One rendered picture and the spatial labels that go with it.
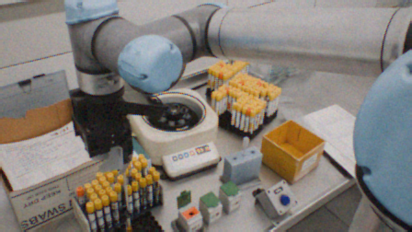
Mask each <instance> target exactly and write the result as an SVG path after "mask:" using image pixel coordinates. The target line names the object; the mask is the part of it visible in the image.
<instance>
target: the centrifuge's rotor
mask: <svg viewBox="0 0 412 232"><path fill-rule="evenodd" d="M165 106H166V109H165V111H164V113H163V115H162V117H161V118H155V117H149V123H151V125H153V126H154V127H157V128H159V129H165V130H169V131H178V130H183V129H188V128H190V127H193V126H194V125H196V124H197V123H199V119H198V115H197V114H196V112H195V111H194V110H192V109H191V108H189V106H186V105H184V104H180V103H176V102H172V103H167V104H165Z"/></svg>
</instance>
